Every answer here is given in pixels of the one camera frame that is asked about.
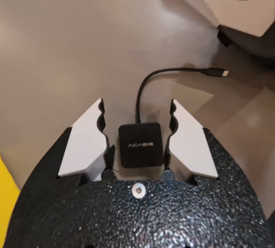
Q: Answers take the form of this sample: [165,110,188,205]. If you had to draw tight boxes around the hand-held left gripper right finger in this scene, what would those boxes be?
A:
[164,99,219,181]

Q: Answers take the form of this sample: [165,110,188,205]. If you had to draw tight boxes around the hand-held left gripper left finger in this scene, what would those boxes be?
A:
[58,98,109,182]

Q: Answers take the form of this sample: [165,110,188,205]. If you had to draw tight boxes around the short black hub cable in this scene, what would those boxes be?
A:
[136,67,229,124]

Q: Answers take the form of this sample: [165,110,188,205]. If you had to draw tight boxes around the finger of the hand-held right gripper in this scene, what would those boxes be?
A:
[168,0,275,37]

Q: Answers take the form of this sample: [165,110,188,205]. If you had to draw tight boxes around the yellow plastic bin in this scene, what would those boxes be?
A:
[0,153,21,248]

